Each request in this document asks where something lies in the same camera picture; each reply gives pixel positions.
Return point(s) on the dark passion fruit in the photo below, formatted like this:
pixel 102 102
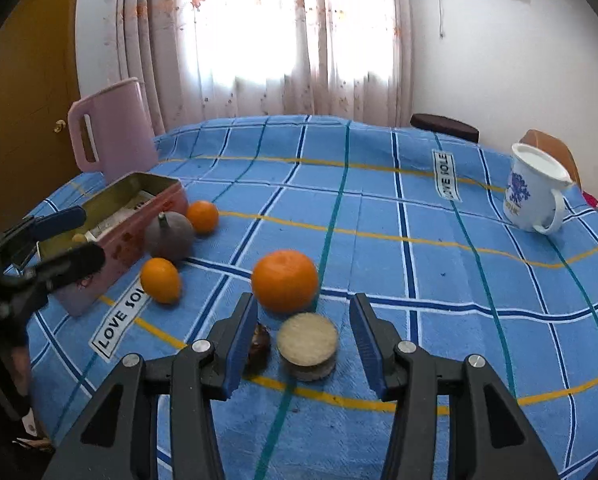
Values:
pixel 259 351

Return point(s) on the dark round stool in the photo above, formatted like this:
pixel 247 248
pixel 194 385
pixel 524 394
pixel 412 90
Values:
pixel 445 125

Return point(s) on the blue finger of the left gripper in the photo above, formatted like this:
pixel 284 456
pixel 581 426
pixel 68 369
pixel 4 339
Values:
pixel 32 230
pixel 31 291

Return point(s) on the dark purple mangosteen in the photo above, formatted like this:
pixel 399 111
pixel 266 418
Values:
pixel 170 236

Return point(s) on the blue plaid tablecloth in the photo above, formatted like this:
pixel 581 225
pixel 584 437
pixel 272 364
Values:
pixel 412 219

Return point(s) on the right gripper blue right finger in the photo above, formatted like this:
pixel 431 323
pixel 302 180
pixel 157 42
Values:
pixel 490 436

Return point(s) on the sheer floral curtain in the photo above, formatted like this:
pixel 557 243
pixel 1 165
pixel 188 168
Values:
pixel 204 59

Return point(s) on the small oval orange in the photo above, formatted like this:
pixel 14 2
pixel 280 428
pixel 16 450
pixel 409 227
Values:
pixel 161 281

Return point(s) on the person's hand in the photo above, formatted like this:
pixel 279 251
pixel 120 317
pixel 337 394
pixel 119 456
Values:
pixel 32 434

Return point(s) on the large orange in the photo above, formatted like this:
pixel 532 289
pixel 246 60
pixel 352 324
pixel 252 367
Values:
pixel 284 281

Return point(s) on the orange leather armchair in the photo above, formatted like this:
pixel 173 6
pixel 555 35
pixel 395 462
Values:
pixel 555 148

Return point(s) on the pink metal tin box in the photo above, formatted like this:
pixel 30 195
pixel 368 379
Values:
pixel 124 244

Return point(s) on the wooden door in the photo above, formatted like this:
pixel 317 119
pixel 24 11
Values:
pixel 38 84

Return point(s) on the brass door knob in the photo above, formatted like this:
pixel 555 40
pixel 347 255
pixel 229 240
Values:
pixel 59 126

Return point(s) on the white enamel mug blue flowers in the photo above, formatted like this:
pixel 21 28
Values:
pixel 534 197

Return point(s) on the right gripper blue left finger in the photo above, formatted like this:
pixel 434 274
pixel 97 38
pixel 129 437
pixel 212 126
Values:
pixel 115 436

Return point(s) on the pink red floral cloth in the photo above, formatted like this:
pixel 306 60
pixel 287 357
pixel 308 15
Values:
pixel 591 200

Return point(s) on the pink electric kettle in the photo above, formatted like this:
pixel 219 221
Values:
pixel 122 132

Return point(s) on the printed paper leaflet in tin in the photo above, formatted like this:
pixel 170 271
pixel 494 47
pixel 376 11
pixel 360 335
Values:
pixel 117 217

